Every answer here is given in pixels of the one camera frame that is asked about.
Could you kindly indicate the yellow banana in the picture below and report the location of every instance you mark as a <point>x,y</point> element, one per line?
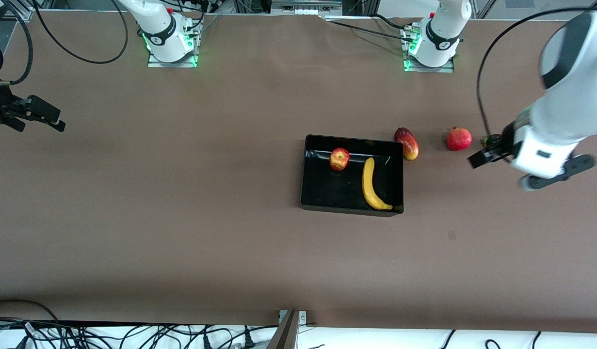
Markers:
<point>369,182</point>

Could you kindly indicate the black plastic box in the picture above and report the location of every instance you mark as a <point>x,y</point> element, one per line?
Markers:
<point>342,194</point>

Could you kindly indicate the aluminium corner profile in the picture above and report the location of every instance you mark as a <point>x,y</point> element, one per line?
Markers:
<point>596,5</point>
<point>22,12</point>

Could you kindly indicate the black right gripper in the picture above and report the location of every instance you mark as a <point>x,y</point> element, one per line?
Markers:
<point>2,107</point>

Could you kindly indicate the white power strip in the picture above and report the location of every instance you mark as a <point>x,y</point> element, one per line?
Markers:
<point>308,12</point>

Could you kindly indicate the aluminium frame beam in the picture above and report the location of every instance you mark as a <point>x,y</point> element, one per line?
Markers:
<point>305,4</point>

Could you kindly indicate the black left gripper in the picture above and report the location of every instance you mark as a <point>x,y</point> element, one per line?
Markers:
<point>506,141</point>

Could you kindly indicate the red apple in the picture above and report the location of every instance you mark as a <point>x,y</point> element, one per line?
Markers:
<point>339,160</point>

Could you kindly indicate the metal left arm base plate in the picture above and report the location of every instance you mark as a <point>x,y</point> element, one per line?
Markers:
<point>429,68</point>

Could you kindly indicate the grey camera mount pole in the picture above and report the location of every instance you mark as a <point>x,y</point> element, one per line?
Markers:
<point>284,334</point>

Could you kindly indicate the red yellow mango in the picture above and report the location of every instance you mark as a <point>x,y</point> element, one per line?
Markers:
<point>406,144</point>

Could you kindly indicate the dark purple eggplant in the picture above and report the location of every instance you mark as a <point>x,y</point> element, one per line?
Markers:
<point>492,139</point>

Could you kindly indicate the metal pole bracket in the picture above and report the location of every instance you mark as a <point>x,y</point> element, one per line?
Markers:
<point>303,317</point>

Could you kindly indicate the red pomegranate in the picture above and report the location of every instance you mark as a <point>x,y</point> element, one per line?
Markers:
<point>459,139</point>

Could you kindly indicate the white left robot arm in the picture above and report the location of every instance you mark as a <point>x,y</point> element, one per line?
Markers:
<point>570,102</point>

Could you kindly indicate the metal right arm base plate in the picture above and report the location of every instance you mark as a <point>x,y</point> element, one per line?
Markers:
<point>172,60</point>

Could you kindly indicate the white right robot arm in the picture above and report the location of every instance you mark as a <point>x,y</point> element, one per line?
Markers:
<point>157,26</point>

